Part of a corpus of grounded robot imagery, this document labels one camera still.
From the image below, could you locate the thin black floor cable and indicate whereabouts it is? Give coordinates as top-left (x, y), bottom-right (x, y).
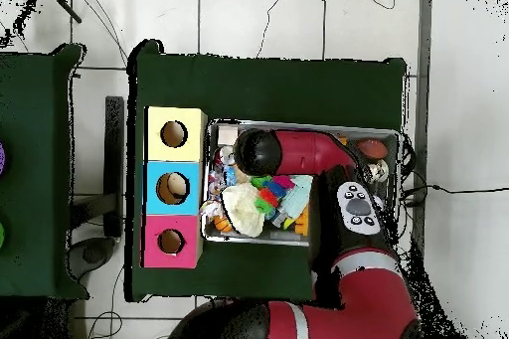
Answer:
top-left (255, 0), bottom-right (290, 59)

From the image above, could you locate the grey floor stand base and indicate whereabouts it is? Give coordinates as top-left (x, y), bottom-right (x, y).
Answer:
top-left (65, 236), bottom-right (117, 281)

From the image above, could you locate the cream yellow cloth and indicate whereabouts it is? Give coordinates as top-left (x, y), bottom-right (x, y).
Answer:
top-left (221, 182), bottom-right (266, 238)

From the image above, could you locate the dark slanted rod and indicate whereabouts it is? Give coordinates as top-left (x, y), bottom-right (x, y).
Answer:
top-left (40, 0), bottom-right (84, 26)

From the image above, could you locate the green cloth side table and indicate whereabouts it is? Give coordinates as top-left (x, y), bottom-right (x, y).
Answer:
top-left (0, 43), bottom-right (90, 300)

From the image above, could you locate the metal mesh bin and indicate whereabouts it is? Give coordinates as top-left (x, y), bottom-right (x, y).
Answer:
top-left (200, 117), bottom-right (401, 247)

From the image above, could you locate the black floor power cable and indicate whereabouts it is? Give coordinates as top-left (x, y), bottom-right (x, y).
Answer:
top-left (401, 183), bottom-right (509, 197)

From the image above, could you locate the dark green table cloth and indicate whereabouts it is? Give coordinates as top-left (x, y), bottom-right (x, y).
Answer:
top-left (124, 39), bottom-right (409, 303)

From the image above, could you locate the multicolour puffer caterpillar toy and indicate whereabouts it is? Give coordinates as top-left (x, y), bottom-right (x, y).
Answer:
top-left (250, 174), bottom-right (297, 214)

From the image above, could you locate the black upright panel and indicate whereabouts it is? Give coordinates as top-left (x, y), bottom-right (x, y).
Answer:
top-left (103, 95), bottom-right (125, 237)

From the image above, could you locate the plain wooden cube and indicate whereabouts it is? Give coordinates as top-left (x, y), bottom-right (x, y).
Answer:
top-left (218, 124), bottom-right (239, 146)

